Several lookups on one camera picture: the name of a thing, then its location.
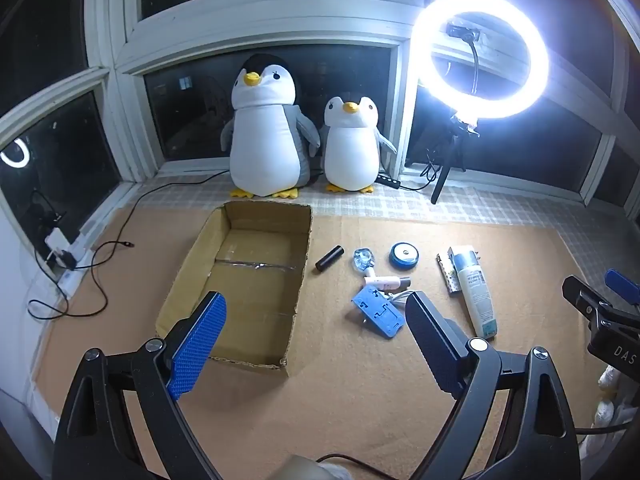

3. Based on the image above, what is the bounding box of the thin black ring light cable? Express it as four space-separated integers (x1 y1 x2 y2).
400 149 442 192

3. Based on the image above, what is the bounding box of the white charger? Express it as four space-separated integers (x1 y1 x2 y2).
45 230 68 261

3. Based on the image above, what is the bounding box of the pale blurry object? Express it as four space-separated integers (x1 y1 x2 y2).
265 454 351 480

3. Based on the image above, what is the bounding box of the white bottle with blue cap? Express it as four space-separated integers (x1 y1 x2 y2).
446 245 501 339

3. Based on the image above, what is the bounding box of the cardboard box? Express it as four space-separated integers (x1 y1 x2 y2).
155 200 315 378

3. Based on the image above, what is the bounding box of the white plastic bag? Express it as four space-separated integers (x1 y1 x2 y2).
582 365 640 480

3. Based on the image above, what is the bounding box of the small white tube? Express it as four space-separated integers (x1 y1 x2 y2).
362 272 412 293

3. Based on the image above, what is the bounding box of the brown cork mat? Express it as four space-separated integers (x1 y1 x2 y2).
30 200 616 480

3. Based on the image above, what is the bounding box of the white window frame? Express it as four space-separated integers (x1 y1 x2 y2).
0 0 640 211

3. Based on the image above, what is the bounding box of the blue round tin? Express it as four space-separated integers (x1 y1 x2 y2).
389 241 420 268

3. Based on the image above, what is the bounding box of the black cable with plug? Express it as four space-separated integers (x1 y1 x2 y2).
27 240 136 318

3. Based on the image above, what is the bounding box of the white power strip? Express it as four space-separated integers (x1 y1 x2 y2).
47 230 96 288

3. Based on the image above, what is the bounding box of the large penguin plush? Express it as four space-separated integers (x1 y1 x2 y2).
220 53 322 200

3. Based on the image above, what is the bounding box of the black phone clip holder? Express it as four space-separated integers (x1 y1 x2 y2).
446 20 483 96

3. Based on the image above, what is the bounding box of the long black cable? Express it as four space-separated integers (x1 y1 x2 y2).
119 170 231 243

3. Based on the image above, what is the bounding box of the blue plastic holder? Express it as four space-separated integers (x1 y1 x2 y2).
351 285 410 341

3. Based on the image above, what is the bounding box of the black cylinder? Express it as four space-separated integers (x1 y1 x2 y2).
315 244 346 273

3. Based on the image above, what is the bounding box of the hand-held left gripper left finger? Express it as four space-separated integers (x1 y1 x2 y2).
52 290 228 480

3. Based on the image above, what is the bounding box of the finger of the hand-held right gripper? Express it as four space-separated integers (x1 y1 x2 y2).
604 269 640 308
561 275 621 328

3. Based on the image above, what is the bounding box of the black tripod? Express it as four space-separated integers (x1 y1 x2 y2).
430 114 481 206

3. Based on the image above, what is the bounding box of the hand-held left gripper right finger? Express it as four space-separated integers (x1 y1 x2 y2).
405 290 583 480

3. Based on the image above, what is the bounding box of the small penguin plush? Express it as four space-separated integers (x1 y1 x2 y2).
319 94 398 194

